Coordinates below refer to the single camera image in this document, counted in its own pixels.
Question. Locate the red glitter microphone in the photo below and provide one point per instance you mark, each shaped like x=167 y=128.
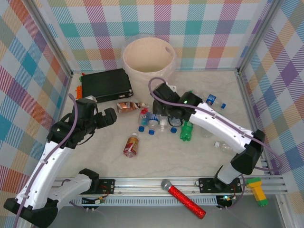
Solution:
x=183 y=198

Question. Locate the dark blue label clear bottle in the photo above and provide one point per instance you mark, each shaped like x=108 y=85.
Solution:
x=211 y=99

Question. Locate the yellow green toy block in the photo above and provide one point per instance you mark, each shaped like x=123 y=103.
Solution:
x=257 y=192

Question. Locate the red-brown label drink bottle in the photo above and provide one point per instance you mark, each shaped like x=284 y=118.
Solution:
x=131 y=145

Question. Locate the clear bottle white cap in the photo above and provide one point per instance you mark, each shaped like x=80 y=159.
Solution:
x=223 y=147

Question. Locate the green bottle yellow cap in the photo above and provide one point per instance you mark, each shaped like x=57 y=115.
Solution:
x=186 y=133

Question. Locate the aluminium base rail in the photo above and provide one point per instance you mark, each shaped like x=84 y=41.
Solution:
x=147 y=186

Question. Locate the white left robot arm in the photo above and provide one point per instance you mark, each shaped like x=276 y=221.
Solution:
x=47 y=166

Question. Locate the small green toy block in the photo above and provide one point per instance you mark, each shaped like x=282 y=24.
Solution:
x=81 y=78

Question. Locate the brown chocolate drink bottle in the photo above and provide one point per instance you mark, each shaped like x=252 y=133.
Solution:
x=128 y=107

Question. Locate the black rectangular case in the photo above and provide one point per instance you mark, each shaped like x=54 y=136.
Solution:
x=104 y=83

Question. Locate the aluminium frame bar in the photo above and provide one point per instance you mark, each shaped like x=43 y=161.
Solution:
x=259 y=35
x=51 y=35
x=249 y=118

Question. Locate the beige plastic bin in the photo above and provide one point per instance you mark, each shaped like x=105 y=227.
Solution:
x=147 y=80

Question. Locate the pale label blue-cap bottle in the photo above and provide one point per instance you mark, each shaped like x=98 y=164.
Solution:
x=173 y=130

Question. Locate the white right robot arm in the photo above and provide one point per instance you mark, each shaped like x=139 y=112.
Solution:
x=221 y=126

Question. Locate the blue label water bottle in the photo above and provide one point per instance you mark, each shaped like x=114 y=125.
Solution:
x=153 y=120
x=143 y=120

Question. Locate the orange toy block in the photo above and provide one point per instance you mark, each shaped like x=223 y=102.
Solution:
x=78 y=91

